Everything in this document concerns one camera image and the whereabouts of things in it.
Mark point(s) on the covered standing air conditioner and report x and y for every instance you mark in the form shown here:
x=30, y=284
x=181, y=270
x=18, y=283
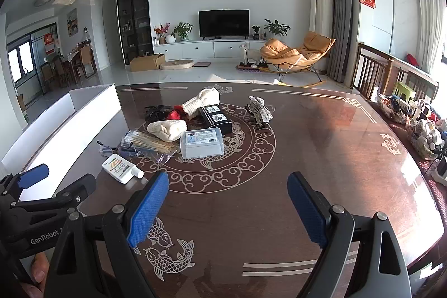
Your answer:
x=321, y=4

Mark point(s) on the small potted plant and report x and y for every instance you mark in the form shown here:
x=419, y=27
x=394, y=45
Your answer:
x=256, y=32

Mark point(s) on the dark glass display cabinet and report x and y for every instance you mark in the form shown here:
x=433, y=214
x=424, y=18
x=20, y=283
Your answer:
x=134, y=11

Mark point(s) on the smooth cream cloth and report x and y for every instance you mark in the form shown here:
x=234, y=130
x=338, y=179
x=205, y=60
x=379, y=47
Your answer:
x=166, y=130

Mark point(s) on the dark flat floor pad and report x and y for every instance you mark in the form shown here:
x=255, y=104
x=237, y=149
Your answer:
x=202, y=64

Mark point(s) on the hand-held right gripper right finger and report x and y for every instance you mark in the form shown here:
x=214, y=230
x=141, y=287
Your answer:
x=307, y=210

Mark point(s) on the dark wooden dining chair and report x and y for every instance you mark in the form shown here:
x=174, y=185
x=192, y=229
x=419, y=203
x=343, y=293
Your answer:
x=62, y=69
x=48, y=74

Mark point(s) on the wooden dining table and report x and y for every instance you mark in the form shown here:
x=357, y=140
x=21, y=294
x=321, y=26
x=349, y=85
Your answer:
x=75, y=57

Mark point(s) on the wicker basket of clutter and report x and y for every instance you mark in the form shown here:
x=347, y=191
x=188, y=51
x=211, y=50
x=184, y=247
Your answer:
x=424, y=141
x=393, y=111

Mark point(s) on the balcony window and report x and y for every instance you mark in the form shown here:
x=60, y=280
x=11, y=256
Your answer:
x=21, y=60

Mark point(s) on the white packet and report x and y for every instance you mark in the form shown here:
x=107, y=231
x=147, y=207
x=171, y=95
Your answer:
x=118, y=170

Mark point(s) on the white sheer curtain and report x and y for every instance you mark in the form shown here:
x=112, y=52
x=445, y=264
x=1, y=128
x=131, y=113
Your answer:
x=429, y=25

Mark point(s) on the flat cardboard by wall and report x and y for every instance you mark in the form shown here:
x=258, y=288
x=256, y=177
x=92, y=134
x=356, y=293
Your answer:
x=22, y=109

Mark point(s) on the person's left hand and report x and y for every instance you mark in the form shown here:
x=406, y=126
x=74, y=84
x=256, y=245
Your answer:
x=39, y=266

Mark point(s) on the black hair claw clip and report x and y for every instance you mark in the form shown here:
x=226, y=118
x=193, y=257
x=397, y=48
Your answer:
x=157, y=113

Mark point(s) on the bag of bamboo skewers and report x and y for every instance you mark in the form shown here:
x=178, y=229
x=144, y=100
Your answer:
x=150, y=143

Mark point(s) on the green plastic stool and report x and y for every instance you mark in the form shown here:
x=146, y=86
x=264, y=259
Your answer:
x=403, y=90

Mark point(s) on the rhinestone bow hair clip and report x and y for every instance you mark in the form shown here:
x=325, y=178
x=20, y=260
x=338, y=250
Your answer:
x=260, y=111

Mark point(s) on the light backed dining chair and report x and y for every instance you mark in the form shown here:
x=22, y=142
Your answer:
x=87, y=57

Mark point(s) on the framed wall painting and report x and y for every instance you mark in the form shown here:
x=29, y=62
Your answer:
x=72, y=22

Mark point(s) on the dark wooden bench chair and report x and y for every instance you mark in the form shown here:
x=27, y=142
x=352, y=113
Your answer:
x=370, y=69

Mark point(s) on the tan leather rocking chair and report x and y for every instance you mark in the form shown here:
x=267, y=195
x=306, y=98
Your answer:
x=279, y=52

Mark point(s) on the broad leaf potted plant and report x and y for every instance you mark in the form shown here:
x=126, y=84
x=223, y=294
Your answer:
x=276, y=27

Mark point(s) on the brown cardboard box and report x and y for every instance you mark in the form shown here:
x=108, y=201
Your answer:
x=146, y=63

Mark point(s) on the cat toy stand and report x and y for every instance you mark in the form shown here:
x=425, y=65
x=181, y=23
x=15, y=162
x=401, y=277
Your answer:
x=244, y=67

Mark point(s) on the white interior door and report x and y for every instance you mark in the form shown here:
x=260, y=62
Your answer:
x=110, y=32

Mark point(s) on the white knitted glove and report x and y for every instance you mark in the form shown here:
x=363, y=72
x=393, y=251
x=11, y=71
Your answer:
x=200, y=101

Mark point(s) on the white television cabinet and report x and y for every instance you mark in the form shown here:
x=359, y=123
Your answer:
x=195, y=49

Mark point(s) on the oval cat scratcher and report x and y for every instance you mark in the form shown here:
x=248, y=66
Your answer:
x=176, y=64

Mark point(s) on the black flat television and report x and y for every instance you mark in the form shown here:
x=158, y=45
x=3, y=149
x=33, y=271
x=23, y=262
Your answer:
x=223, y=24

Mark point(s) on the red cloth on sill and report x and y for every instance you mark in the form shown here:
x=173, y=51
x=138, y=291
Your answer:
x=412, y=60

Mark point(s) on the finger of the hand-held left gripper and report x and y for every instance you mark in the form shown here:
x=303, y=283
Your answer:
x=33, y=176
x=70, y=191

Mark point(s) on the bushy green potted plant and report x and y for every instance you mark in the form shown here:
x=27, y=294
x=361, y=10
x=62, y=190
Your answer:
x=182, y=31

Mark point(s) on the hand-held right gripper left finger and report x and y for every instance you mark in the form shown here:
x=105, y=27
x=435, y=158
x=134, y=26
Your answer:
x=148, y=210

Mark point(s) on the white round vase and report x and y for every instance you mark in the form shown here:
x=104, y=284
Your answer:
x=170, y=39

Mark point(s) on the clear safety glasses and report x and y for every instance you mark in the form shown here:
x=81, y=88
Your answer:
x=104, y=150

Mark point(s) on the red flower arrangement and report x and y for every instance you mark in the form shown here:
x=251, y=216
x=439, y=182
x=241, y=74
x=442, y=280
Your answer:
x=161, y=31

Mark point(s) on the black printed box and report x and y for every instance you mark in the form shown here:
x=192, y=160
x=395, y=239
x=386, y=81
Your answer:
x=218, y=126

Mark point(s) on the white cat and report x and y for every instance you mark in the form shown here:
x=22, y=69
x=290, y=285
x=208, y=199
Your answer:
x=251, y=55

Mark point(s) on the red door sign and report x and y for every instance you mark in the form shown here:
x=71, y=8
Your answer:
x=49, y=43

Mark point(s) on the large white box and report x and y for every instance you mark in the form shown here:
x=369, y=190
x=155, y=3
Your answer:
x=87, y=116

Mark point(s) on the round ceiling light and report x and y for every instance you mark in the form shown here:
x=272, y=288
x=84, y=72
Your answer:
x=44, y=0

